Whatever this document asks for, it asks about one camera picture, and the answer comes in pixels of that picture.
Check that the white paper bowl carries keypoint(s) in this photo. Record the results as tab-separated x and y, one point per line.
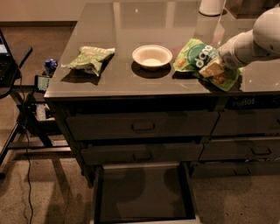
152	56

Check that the green dang rice chip bag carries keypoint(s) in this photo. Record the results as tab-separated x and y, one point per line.
195	55

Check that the top left drawer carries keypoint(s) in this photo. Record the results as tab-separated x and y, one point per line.
141	125

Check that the dark grey drawer cabinet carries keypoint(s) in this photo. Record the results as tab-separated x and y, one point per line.
125	87

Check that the smartphone with lit screen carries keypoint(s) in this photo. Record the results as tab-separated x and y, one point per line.
41	83

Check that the dark peatos snack bag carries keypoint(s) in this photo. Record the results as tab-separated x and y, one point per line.
253	102

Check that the light green snack bag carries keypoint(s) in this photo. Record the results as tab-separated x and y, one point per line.
90	59

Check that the black laptop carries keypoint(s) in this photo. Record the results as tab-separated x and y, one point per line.
8	66

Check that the bottom right drawer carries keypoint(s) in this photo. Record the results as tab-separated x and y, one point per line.
229	169

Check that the top right drawer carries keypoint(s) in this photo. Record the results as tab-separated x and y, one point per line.
248	122

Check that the middle right drawer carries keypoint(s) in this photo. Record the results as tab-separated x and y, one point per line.
241	148

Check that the white cylindrical container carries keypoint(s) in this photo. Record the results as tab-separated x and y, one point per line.
211	7

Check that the open bottom left drawer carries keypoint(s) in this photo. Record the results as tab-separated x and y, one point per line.
143	194

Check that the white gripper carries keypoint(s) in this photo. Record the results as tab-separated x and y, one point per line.
228	56

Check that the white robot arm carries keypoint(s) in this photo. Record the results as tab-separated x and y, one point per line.
262	43

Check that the middle left drawer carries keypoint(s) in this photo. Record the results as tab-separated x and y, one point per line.
136	153

